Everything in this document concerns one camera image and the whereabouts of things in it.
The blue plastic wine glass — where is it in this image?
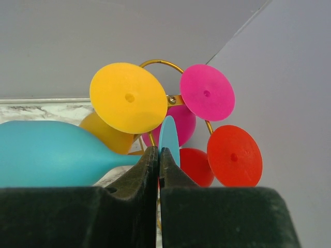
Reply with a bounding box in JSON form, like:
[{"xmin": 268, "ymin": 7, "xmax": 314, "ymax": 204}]
[{"xmin": 0, "ymin": 115, "xmax": 181, "ymax": 187}]

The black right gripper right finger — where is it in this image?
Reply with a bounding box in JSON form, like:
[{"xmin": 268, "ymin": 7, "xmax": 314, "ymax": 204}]
[{"xmin": 159, "ymin": 148, "xmax": 301, "ymax": 247}]

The pink plastic wine glass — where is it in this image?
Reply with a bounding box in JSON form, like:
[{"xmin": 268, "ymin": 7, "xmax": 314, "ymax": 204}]
[{"xmin": 142, "ymin": 64, "xmax": 236, "ymax": 148}]

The red plastic wine glass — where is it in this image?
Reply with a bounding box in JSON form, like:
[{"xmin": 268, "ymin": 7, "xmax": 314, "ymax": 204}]
[{"xmin": 179, "ymin": 125, "xmax": 263, "ymax": 188}]

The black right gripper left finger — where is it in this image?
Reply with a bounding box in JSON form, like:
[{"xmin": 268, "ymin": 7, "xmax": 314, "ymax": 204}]
[{"xmin": 1, "ymin": 147, "xmax": 158, "ymax": 247}]

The gold wire wine glass rack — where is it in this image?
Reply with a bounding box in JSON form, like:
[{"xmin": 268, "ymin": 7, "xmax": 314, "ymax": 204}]
[{"xmin": 129, "ymin": 59, "xmax": 215, "ymax": 230}]

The yellow plastic wine glass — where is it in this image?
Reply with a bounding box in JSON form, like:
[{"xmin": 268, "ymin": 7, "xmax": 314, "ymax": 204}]
[{"xmin": 79, "ymin": 63, "xmax": 168, "ymax": 154}]

